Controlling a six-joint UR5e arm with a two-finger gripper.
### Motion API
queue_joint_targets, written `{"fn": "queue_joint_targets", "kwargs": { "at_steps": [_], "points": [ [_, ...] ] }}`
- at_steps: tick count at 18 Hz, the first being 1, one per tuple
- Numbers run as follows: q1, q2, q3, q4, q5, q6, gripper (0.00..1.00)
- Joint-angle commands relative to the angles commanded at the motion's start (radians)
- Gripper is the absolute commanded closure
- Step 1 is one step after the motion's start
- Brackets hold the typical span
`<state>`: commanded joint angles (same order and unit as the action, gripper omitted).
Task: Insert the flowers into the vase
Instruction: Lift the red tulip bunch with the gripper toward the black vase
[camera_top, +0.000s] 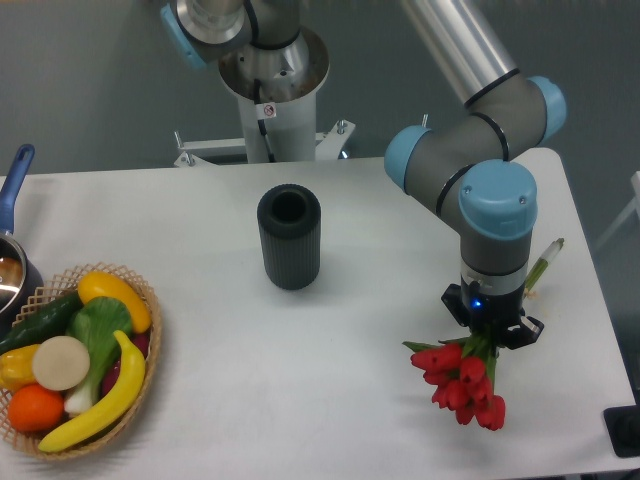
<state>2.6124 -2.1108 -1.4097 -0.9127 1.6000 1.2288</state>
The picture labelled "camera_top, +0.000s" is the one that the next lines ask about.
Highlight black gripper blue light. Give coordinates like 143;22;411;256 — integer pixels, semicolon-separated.
441;280;544;349

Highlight red tulip bouquet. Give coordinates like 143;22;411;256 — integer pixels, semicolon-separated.
402;238;566;432

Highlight dark grey ribbed vase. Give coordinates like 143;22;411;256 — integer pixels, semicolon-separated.
257;184;321;291

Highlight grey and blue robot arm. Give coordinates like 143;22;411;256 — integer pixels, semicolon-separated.
160;1;567;349

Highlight black device at table edge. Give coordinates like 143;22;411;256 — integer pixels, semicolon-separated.
603;405;639;458

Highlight white furniture piece right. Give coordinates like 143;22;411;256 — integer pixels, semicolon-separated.
595;171;640;251

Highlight purple eggplant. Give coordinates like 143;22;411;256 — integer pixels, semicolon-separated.
100;332;150;398

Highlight yellow banana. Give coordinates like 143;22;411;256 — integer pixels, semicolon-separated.
38;330;146;454

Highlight green bok choy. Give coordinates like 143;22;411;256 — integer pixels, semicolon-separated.
64;296;132;417

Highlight beige round disc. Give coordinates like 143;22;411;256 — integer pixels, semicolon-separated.
32;336;90;391

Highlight green cucumber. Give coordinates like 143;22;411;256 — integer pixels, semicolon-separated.
1;291;83;354

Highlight orange fruit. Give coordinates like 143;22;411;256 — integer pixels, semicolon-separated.
7;384;64;433

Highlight yellow bell pepper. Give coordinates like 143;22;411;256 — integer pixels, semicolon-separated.
1;344;40;392

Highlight woven wicker basket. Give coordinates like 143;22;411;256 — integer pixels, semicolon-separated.
1;262;162;461

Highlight blue handled saucepan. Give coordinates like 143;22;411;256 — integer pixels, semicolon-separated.
1;144;43;337

